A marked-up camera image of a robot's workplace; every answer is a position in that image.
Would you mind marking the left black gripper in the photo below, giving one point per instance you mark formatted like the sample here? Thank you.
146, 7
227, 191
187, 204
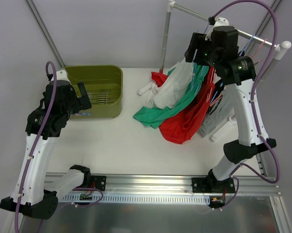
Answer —
84, 97

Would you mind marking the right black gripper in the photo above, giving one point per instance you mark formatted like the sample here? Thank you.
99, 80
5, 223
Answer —
194, 47

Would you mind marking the white tank top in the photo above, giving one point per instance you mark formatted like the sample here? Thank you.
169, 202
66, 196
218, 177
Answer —
173, 89

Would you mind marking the green tank top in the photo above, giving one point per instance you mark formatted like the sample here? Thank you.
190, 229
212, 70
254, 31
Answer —
154, 117

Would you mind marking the red tank top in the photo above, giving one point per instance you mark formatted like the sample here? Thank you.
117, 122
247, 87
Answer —
182, 127

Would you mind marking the black tank top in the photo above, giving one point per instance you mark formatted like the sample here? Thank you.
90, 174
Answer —
219, 85

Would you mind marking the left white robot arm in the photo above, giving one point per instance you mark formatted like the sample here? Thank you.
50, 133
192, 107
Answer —
31, 197

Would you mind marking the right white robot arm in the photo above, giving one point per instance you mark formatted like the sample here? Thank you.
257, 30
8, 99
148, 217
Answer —
220, 51

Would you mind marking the blue hanger with black top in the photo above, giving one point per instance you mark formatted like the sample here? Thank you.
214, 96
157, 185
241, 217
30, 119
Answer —
245, 48

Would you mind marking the grey tank top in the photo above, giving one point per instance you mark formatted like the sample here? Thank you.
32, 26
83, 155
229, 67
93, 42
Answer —
216, 114

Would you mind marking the olive green plastic basket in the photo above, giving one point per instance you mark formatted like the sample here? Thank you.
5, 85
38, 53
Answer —
104, 86

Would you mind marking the silver white clothes rack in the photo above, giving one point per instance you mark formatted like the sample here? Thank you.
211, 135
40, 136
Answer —
219, 50

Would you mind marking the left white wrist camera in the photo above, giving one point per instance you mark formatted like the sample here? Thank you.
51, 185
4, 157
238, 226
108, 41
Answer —
62, 78

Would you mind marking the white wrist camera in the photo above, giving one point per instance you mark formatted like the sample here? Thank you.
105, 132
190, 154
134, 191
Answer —
62, 78
220, 21

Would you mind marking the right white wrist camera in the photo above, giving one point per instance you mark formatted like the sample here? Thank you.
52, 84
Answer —
220, 21

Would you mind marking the white slotted cable duct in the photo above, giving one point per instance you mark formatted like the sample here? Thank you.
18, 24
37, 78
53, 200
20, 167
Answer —
138, 198

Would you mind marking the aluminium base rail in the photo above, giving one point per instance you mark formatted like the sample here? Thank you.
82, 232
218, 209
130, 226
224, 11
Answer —
181, 185

